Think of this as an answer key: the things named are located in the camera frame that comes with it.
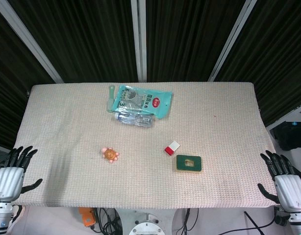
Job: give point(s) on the orange power tool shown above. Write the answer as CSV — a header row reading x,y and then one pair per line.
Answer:
x,y
86,218

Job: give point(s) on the red and white eraser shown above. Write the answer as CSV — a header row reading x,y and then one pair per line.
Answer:
x,y
172,148

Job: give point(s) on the clear plastic water bottle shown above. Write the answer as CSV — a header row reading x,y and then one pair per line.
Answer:
x,y
134,119

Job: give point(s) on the aluminium frame post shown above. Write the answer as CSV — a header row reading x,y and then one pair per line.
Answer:
x,y
138,40
28,40
231,40

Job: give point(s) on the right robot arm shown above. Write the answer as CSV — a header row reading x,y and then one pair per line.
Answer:
x,y
295,221

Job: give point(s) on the pale green plastic tube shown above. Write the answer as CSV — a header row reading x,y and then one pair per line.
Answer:
x,y
110,98

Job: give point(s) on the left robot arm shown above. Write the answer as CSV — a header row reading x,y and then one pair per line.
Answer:
x,y
3,217

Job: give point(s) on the teal wipes package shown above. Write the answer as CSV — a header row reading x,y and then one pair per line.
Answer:
x,y
142,101

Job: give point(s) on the orange-pink toy turtle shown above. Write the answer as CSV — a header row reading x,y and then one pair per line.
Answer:
x,y
110,155

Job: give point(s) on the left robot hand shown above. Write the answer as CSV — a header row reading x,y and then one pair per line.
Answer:
x,y
8,176

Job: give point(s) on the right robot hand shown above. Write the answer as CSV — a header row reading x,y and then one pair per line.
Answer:
x,y
287,186

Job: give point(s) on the beige woven table cloth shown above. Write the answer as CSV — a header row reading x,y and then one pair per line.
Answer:
x,y
143,147

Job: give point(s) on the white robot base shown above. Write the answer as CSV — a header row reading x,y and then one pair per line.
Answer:
x,y
146,224

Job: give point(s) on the green and yellow sponge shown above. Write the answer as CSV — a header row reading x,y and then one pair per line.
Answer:
x,y
189,164

